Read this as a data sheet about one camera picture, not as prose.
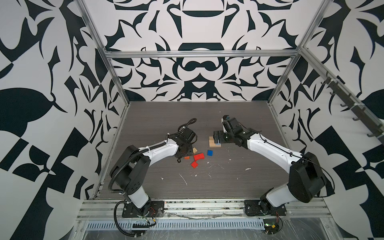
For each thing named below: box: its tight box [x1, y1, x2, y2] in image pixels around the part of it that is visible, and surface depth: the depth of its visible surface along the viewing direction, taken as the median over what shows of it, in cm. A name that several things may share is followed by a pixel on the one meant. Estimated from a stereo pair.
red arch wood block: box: [193, 153, 206, 161], surface depth 92 cm
